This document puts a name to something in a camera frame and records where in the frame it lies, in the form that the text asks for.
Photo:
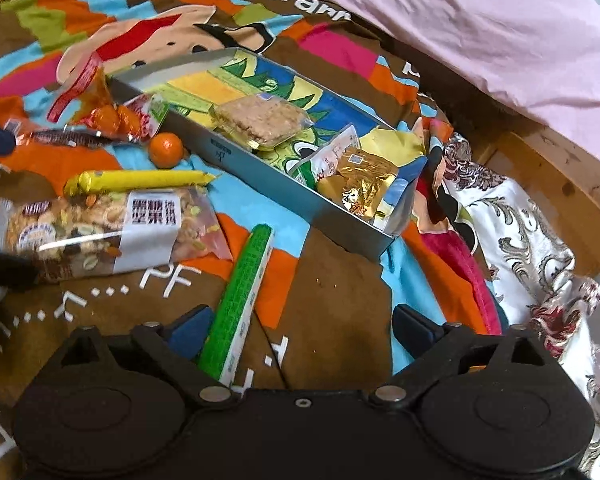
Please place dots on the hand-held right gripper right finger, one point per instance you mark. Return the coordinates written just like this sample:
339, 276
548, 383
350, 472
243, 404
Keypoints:
415, 332

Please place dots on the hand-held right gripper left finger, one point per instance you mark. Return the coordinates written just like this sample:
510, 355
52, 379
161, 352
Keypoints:
190, 332

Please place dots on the green stick packet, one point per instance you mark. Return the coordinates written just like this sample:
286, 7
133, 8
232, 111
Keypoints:
240, 290

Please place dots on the clear packet with dark snack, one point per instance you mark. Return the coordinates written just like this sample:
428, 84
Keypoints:
65, 137

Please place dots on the mixed nuts packet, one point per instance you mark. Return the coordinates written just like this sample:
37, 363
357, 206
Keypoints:
80, 230

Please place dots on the orange candy bag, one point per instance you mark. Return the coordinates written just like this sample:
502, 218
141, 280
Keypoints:
105, 115

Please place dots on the yellow stick packet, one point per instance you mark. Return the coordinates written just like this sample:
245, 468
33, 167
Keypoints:
140, 181

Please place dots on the gold foil packet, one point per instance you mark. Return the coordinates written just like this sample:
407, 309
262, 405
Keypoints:
367, 180

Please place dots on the grey tray with colourful print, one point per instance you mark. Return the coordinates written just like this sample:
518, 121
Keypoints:
280, 190

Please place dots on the clear cracker packet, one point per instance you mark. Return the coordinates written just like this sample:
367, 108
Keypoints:
260, 120

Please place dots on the brown printed blanket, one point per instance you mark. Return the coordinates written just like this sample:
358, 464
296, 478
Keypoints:
340, 300

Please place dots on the white floral quilt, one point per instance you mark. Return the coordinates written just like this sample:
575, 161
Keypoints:
530, 250

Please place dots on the small red and white packet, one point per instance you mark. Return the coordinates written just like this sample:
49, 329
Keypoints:
147, 110

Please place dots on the mandarin orange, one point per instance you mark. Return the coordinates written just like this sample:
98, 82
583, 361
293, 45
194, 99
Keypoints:
166, 149

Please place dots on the pink sheet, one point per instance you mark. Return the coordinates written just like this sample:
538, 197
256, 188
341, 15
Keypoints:
455, 25

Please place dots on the wooden bed frame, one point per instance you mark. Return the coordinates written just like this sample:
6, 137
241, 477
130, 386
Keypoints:
570, 195

